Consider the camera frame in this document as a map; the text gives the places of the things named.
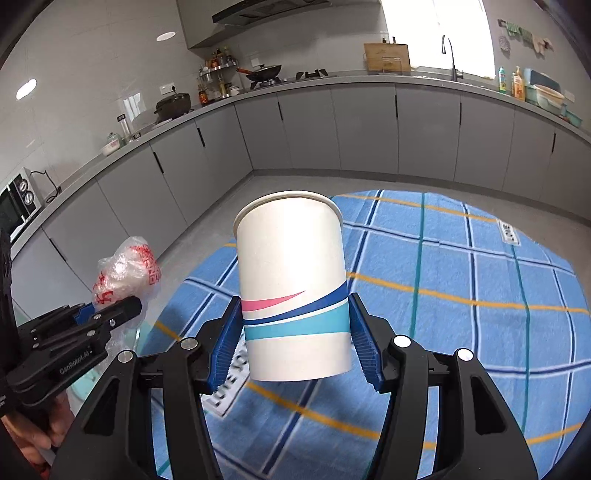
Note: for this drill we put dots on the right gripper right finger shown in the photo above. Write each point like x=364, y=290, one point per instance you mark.
x=369, y=354

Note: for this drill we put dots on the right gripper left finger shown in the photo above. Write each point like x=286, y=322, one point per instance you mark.
x=222, y=338

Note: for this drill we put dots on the white paper cup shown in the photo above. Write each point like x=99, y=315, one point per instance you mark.
x=292, y=283

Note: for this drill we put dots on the clear bag red print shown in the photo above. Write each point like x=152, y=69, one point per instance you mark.
x=131, y=271

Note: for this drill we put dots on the grey kitchen cabinets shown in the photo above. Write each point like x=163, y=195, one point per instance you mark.
x=429, y=131

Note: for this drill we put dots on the left hand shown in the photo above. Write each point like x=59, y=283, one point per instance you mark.
x=31, y=439

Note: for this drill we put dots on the blue checked tablecloth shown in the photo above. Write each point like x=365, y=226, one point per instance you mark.
x=450, y=276

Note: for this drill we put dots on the teal enamel basin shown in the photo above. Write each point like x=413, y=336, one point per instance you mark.
x=125, y=337

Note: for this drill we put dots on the white microwave oven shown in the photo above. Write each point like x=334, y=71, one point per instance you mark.
x=20, y=204

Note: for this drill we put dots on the white ceramic pot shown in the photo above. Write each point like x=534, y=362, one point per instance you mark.
x=113, y=143

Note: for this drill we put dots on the black rice cooker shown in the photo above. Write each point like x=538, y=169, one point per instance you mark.
x=172, y=107

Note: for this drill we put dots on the spice rack with bottles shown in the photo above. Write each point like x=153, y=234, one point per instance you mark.
x=217, y=78

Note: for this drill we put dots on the black wok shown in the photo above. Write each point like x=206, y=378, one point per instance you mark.
x=262, y=75

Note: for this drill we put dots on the gas stove burner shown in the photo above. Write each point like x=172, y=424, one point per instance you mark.
x=317, y=73

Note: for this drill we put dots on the cardboard box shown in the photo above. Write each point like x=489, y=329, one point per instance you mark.
x=387, y=58

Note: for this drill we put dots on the orange detergent bottle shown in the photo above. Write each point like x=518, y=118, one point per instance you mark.
x=518, y=85

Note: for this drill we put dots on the green detergent bottle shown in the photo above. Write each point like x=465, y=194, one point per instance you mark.
x=502, y=82

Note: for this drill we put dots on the stacked plastic basins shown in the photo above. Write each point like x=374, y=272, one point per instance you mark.
x=544, y=92

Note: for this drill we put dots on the black range hood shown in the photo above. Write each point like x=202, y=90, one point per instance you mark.
x=247, y=12

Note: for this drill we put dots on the wall hook rack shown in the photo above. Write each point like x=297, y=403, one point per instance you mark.
x=539, y=44

